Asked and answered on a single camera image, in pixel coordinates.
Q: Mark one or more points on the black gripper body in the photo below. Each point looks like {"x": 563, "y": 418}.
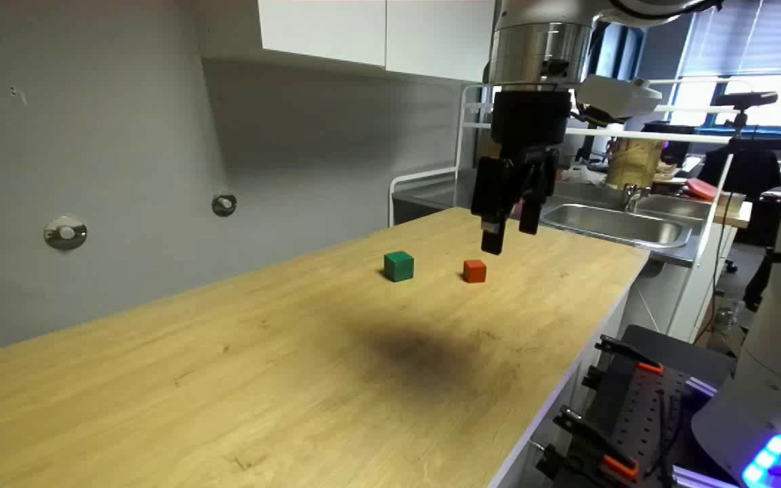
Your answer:
{"x": 528, "y": 124}

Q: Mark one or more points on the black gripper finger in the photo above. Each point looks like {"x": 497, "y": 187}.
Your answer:
{"x": 534, "y": 193}
{"x": 492, "y": 203}

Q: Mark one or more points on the orange cube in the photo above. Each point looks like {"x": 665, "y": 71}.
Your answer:
{"x": 473, "y": 269}

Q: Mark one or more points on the green cube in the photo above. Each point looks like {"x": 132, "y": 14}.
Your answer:
{"x": 400, "y": 267}

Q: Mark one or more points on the stainless steel sink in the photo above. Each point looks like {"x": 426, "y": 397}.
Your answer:
{"x": 616, "y": 222}

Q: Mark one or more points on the red object on counter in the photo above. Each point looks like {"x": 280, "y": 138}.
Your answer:
{"x": 700, "y": 191}

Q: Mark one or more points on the black office chair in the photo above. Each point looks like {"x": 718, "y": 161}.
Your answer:
{"x": 741, "y": 165}

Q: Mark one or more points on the window blinds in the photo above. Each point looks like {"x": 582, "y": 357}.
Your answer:
{"x": 758, "y": 36}

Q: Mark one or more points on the white wall cabinet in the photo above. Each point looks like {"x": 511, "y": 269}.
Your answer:
{"x": 353, "y": 36}

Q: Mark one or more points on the black camera on tripod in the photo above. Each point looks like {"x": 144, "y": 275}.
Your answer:
{"x": 741, "y": 101}

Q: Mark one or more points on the round grey wall outlet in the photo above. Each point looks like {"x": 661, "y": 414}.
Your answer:
{"x": 223, "y": 203}

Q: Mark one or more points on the round white wall outlet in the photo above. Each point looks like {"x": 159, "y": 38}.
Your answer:
{"x": 67, "y": 233}

